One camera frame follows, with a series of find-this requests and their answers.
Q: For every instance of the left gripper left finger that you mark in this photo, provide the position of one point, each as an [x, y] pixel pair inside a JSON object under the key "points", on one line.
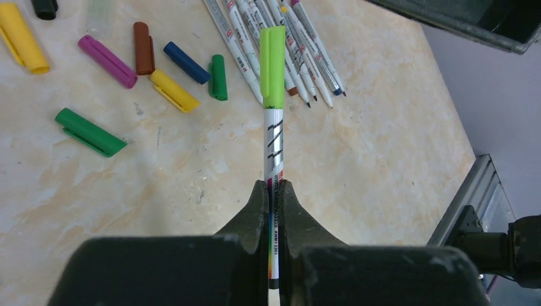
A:
{"points": [[226, 268]]}

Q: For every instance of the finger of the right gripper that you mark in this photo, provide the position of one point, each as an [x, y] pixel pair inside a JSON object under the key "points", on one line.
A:
{"points": [[511, 26]]}

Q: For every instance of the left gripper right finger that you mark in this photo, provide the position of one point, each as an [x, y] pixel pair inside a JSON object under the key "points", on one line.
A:
{"points": [[317, 268]]}

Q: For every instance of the yellow pen cap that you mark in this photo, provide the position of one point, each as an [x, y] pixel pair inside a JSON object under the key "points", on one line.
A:
{"points": [[20, 41], [173, 92]]}

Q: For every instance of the green pen cap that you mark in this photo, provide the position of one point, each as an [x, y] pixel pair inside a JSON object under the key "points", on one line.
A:
{"points": [[218, 84], [89, 134]]}

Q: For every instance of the blue pen cap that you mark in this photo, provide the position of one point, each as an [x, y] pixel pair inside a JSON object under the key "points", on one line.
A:
{"points": [[186, 63]]}

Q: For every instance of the purple end green cap marker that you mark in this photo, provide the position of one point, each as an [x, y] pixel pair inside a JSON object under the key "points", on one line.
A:
{"points": [[302, 15]]}

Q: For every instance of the brown pen cap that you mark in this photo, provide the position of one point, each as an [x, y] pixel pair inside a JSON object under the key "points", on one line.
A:
{"points": [[144, 51]]}

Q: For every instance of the yellow end rainbow marker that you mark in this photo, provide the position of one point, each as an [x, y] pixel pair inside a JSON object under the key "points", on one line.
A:
{"points": [[303, 45]]}

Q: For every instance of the purple pen cap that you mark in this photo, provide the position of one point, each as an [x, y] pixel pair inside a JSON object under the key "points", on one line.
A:
{"points": [[108, 61]]}

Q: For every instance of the green long nib marker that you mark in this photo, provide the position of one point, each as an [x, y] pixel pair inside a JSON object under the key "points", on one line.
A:
{"points": [[234, 47]]}

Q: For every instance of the translucent pen cap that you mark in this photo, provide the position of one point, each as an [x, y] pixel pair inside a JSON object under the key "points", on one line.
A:
{"points": [[100, 18]]}

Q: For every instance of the black pen cap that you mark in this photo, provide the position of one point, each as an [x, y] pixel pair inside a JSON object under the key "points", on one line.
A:
{"points": [[45, 9]]}

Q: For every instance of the blue cap marker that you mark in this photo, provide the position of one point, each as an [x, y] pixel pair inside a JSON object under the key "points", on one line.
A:
{"points": [[243, 36]]}

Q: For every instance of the blue end marker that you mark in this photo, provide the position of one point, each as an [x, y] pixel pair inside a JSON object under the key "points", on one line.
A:
{"points": [[295, 55]]}

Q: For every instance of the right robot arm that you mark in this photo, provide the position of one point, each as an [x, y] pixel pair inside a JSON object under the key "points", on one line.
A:
{"points": [[514, 255]]}

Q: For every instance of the aluminium frame rail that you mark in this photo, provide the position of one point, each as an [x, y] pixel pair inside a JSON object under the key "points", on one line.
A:
{"points": [[483, 190]]}

